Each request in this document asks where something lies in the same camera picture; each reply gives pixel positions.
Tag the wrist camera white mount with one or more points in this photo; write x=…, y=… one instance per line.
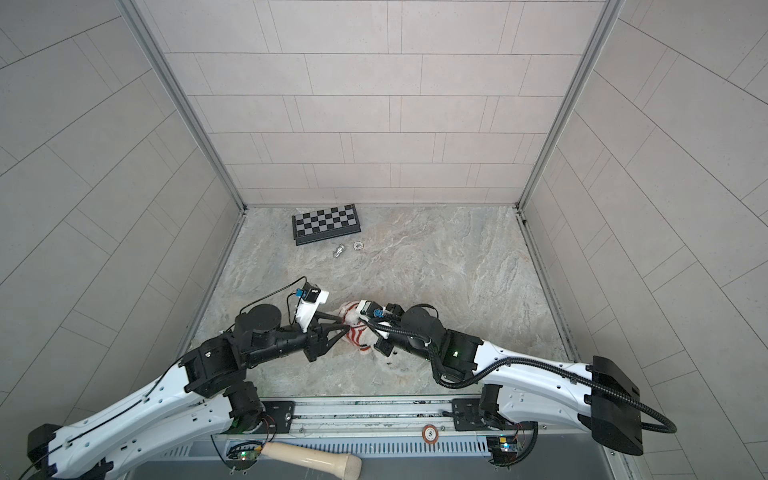
x=311, y=297
x=372, y=311

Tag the right green circuit board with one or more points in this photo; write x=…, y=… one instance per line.
x=504, y=451

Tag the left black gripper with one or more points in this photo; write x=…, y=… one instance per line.
x=314, y=340

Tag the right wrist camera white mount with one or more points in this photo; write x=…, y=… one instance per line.
x=372, y=311

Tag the round red white sticker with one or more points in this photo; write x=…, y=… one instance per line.
x=430, y=434

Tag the red white striped knit sweater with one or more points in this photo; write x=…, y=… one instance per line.
x=359, y=334

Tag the green circuit board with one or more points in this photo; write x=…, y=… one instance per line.
x=504, y=451
x=244, y=455

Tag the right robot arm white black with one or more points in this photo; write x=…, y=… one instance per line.
x=597, y=396

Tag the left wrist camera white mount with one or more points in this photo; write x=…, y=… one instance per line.
x=311, y=297

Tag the left green circuit board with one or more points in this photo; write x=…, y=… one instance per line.
x=244, y=455

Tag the folded black white chessboard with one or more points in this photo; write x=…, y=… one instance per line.
x=324, y=224

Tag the beige wooden handle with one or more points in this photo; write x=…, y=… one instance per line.
x=342, y=466

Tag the white teddy bear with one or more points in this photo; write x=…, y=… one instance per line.
x=380, y=335

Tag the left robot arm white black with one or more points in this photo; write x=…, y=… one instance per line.
x=204, y=392

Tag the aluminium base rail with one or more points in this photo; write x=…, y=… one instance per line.
x=373, y=417

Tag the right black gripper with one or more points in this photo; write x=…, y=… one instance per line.
x=382, y=346

